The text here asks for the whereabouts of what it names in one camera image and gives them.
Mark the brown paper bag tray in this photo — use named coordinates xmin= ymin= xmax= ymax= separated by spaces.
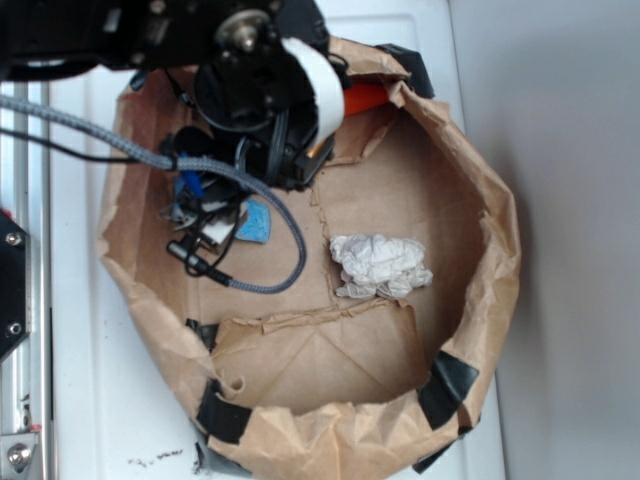
xmin=97 ymin=38 xmax=521 ymax=479

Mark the grey braided cable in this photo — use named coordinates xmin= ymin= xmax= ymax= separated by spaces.
xmin=0 ymin=94 xmax=308 ymax=294

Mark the thin black cable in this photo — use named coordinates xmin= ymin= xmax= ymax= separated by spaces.
xmin=0 ymin=127 xmax=139 ymax=164

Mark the crumpled white paper towel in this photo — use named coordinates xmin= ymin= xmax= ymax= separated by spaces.
xmin=329 ymin=233 xmax=433 ymax=300

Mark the blue rectangular sponge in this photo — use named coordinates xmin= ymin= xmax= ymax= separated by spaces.
xmin=235 ymin=199 xmax=271 ymax=244

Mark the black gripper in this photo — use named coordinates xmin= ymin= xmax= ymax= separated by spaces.
xmin=160 ymin=107 xmax=334 ymax=246

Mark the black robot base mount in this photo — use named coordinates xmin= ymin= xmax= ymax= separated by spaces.
xmin=1 ymin=209 xmax=31 ymax=362

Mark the aluminium frame rail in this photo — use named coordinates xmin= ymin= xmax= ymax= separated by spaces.
xmin=1 ymin=109 xmax=55 ymax=479

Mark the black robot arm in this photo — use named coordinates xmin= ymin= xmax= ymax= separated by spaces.
xmin=1 ymin=1 xmax=348 ymax=259

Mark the orange toy carrot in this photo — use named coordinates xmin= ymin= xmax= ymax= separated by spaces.
xmin=343 ymin=83 xmax=389 ymax=117

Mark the white plastic board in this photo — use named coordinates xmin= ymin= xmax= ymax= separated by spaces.
xmin=48 ymin=0 xmax=510 ymax=480

